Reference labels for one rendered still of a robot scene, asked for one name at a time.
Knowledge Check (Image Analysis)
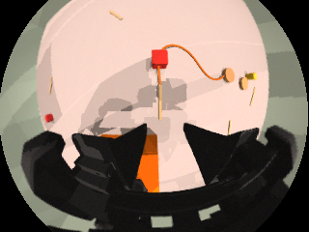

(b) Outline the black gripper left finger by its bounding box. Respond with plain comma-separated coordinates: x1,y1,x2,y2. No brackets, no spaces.
71,123,147,190

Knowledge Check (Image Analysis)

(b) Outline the tan round disc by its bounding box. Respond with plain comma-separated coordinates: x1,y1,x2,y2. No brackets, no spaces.
239,77,248,90

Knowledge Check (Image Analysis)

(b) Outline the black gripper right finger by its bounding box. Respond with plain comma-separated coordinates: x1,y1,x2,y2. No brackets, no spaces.
183,123,260,186

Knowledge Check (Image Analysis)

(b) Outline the round wooden button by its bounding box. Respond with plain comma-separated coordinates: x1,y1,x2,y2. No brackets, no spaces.
223,67,235,82

